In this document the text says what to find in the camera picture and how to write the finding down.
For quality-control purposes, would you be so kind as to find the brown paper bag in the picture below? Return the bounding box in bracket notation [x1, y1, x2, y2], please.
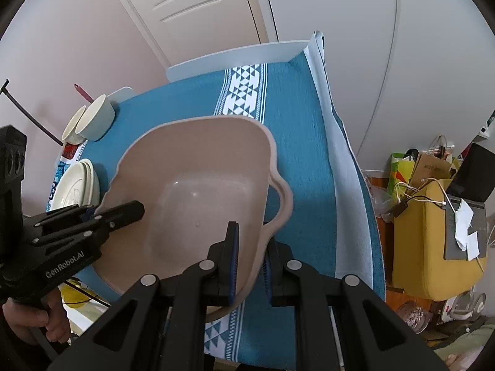
[410, 151, 459, 191]

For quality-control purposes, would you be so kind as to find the yellow chair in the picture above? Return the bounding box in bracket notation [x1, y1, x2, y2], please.
[392, 180, 489, 302]

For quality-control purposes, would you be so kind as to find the grey laptop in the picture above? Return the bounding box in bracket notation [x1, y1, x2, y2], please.
[443, 143, 495, 262]

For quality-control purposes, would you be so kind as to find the green shopping bag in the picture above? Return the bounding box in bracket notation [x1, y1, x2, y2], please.
[389, 150, 420, 202]

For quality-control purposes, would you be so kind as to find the clear glass container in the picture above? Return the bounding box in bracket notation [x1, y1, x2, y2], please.
[396, 301, 434, 334]

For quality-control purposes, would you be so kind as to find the person's left hand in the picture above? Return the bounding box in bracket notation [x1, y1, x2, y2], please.
[2, 288, 72, 343]

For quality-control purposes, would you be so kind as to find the white clothes iron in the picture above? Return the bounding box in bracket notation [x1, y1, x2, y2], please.
[441, 292, 488, 322]

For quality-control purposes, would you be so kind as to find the pink square basin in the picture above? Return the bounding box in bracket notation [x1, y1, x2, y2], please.
[95, 115, 295, 323]

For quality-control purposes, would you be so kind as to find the cream bowl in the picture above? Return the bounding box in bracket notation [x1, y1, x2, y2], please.
[76, 95, 117, 142]

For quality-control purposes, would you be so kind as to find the white paper sheet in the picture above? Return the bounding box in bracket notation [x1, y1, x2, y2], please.
[454, 203, 481, 262]

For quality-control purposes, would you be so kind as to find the white tray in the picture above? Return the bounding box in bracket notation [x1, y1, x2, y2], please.
[104, 86, 134, 106]

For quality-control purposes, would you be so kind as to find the yellow sheet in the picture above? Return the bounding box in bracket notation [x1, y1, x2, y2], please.
[58, 278, 117, 312]

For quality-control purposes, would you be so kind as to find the white wardrobe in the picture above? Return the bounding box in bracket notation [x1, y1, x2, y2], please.
[258, 0, 495, 175]

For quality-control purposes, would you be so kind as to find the clear plastic bag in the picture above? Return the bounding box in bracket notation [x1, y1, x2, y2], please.
[365, 178, 396, 223]

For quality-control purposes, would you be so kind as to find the duck print plate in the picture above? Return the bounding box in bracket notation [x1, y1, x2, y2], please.
[50, 160, 96, 211]

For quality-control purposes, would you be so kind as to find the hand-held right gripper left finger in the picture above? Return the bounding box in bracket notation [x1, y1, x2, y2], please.
[48, 221, 242, 371]

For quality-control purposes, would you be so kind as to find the white charging cable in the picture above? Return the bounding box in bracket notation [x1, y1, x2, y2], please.
[394, 180, 489, 276]

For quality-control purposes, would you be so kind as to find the plain white plate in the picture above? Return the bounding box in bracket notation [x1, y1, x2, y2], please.
[79, 158, 102, 208]

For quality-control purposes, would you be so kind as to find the white door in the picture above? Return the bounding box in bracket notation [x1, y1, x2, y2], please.
[100, 0, 279, 69]

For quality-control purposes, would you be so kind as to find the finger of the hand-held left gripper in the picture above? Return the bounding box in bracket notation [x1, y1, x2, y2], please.
[22, 205, 97, 227]
[30, 200, 145, 249]

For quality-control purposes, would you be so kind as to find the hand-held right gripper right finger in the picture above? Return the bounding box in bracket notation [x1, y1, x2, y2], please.
[262, 237, 445, 371]

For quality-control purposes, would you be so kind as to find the teal patterned tablecloth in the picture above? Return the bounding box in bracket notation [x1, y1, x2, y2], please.
[46, 60, 387, 371]

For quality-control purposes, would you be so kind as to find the white ribbed bowl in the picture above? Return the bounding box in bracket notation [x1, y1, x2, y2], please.
[62, 105, 88, 145]

